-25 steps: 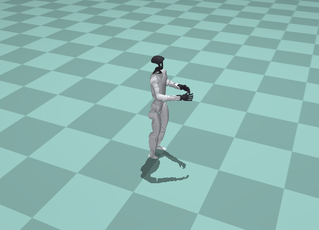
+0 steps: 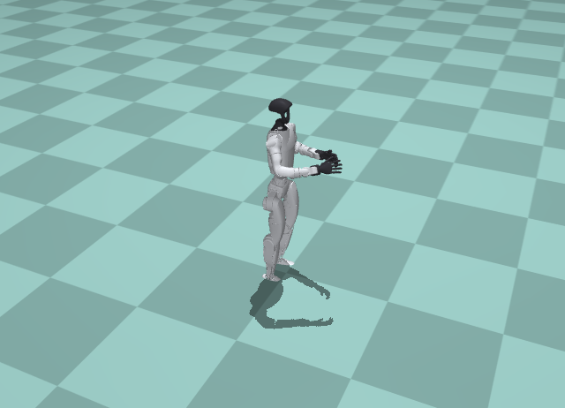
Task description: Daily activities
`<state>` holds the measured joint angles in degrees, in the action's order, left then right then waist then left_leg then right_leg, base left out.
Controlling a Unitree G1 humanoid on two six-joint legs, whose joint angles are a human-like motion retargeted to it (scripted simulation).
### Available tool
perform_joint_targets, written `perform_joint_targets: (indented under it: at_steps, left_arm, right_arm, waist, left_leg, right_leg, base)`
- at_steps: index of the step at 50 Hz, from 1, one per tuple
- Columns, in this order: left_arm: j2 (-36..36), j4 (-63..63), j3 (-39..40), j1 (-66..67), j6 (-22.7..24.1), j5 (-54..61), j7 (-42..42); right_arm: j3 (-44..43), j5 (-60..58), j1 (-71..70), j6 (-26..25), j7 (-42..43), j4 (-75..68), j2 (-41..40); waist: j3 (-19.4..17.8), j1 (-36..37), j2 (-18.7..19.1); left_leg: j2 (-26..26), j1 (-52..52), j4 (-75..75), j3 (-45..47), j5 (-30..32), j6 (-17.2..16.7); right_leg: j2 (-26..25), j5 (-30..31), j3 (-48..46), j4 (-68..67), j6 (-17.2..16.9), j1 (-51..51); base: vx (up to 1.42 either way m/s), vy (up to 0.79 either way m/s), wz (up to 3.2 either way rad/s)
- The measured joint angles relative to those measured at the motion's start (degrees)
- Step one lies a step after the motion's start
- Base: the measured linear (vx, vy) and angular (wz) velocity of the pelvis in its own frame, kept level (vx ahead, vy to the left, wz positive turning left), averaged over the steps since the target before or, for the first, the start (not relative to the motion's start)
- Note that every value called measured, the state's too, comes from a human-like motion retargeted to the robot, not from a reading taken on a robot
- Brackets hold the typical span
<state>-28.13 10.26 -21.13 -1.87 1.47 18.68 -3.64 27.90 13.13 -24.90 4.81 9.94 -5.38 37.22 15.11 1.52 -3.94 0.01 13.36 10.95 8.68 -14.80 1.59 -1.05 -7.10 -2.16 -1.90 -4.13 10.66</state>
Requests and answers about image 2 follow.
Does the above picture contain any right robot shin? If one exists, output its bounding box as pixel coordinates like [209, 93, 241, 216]
[263, 238, 280, 280]

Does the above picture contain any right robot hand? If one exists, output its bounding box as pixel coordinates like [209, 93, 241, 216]
[309, 156, 342, 176]

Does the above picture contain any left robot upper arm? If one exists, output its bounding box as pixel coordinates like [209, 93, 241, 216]
[288, 123, 302, 154]

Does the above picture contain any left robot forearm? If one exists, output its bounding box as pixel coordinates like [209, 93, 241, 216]
[299, 142, 320, 159]

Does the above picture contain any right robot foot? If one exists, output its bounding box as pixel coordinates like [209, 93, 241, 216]
[262, 274, 281, 282]

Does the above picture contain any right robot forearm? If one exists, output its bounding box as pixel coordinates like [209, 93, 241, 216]
[277, 166, 318, 179]

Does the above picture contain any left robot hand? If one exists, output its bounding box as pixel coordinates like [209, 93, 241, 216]
[315, 149, 338, 168]

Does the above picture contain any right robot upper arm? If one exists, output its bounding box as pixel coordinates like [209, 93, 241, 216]
[266, 135, 286, 179]

